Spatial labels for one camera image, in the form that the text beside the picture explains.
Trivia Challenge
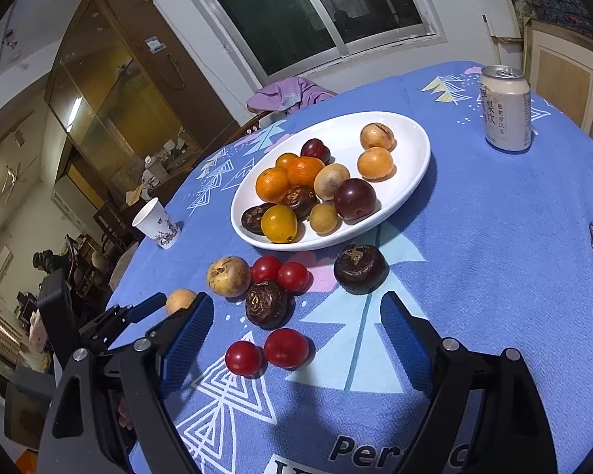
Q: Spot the wooden chair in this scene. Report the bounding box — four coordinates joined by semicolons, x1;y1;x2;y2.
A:
227;111;278;141

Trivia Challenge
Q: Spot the white drink can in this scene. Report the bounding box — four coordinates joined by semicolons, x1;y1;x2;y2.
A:
478;65;533;153

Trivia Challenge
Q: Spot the wooden glass door cabinet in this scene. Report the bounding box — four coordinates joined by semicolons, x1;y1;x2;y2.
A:
44;0;238;203

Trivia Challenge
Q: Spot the yellow loquat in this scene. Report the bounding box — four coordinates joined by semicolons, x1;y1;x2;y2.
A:
165;288;198;317

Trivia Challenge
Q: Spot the large dark water chestnut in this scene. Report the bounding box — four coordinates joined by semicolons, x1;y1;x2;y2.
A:
332;243;389;296

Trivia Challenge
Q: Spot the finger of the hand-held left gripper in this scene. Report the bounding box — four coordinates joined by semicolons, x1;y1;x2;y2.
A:
80;293;168;354

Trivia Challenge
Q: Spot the yellow wrinkled round fruit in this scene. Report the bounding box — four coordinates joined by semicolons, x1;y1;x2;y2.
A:
206;256;252;298

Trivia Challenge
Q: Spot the small tan loquat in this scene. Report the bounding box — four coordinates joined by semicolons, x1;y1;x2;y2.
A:
308;201;341;236

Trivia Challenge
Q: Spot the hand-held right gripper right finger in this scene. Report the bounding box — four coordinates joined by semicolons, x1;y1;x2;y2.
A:
380;290;559;474

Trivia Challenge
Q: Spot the white oval plate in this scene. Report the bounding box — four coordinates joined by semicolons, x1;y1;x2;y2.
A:
230;111;432;252

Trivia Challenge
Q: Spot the purple jacket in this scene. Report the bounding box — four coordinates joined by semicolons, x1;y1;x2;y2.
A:
247;77;337;117

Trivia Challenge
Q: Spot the aluminium sliding window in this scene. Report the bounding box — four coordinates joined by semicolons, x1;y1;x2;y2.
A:
173;0;448;90

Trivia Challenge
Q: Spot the small dark red plum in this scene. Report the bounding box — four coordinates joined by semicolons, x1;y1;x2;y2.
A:
300;138;332;161

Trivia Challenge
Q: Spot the tan framed board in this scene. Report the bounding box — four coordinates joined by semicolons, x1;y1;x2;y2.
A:
521;17;593;146

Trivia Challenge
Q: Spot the tan round fruit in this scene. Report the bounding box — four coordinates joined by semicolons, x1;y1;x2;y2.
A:
313;163;351;201

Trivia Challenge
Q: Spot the person's left hand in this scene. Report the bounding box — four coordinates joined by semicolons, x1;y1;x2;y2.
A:
117;395;135;430

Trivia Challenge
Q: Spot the yellow blotched round fruit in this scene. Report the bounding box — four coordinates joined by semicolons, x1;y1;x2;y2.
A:
359;122;395;151

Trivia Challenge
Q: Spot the large dark red plum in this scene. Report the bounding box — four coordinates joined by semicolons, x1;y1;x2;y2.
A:
333;178;378;221

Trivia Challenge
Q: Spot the white paper cup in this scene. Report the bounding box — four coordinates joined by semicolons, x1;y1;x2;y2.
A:
132;197;181;249

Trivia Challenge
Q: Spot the red cherry tomato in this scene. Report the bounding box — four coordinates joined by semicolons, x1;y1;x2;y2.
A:
250;255;283;284
225;340;265;377
263;327;310;370
277;261;311;294

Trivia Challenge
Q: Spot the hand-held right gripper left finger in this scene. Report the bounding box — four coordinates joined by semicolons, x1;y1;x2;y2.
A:
38;292;215;474

